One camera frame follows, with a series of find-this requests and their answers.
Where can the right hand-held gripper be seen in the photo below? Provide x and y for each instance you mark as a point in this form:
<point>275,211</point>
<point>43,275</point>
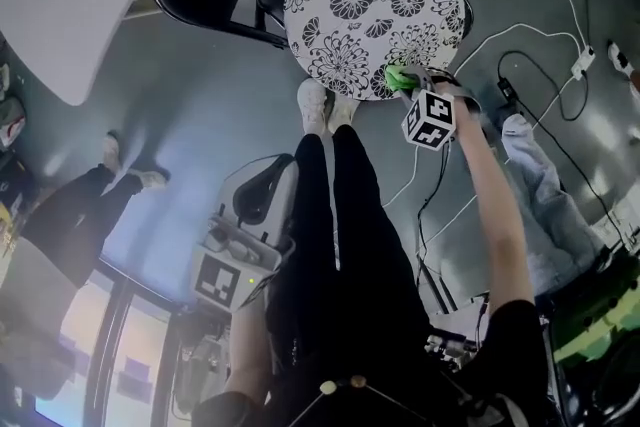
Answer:
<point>430,115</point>

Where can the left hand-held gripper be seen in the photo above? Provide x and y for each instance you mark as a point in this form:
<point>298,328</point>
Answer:
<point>217,280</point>

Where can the green wiping cloth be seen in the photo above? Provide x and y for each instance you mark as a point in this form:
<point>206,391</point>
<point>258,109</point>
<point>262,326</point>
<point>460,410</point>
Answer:
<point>397,77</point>

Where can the person's right forearm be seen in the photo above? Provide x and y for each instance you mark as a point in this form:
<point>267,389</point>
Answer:
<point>495,215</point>

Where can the person's left forearm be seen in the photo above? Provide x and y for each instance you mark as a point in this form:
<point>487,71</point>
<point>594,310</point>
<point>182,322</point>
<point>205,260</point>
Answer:
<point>247,350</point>

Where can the person's right white shoe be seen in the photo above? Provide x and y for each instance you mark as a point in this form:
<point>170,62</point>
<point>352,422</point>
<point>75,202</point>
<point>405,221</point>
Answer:
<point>344,115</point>

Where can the person's white shoe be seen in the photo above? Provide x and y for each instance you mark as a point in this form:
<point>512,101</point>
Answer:
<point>312,105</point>
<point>344,115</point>

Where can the black power adapter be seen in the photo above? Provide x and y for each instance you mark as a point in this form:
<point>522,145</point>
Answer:
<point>506,87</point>

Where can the person's black outfit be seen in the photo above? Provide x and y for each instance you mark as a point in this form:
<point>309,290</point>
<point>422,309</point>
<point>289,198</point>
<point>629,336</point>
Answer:
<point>350,265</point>

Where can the person's left white shoe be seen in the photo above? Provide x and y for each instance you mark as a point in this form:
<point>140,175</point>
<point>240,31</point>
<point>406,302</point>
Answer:
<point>312,105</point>

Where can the white power strip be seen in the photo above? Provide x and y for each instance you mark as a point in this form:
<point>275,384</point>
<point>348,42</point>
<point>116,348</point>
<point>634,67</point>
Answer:
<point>583,62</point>

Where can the black framed glass door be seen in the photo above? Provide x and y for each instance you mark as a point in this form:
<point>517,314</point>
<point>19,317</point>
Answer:
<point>145,340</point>

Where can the grey bag with red mark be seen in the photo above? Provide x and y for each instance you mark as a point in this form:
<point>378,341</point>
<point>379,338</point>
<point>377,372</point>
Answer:
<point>12,125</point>

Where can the green and yellow object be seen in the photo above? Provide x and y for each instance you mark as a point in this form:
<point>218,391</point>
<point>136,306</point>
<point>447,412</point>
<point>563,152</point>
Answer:
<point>600,315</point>

